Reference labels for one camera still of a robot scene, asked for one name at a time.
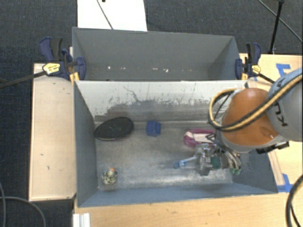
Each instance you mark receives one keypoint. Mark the grey metal bin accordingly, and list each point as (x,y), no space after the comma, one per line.
(151,155)

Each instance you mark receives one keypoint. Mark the pale wood board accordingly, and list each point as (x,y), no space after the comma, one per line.
(52,138)

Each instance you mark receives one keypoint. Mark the blue folded cloth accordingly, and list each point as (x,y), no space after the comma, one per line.
(153,128)

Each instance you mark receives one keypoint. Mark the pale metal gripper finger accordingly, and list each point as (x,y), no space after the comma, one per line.
(189,160)

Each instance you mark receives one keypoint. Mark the black round disc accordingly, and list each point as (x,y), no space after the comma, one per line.
(113,128)

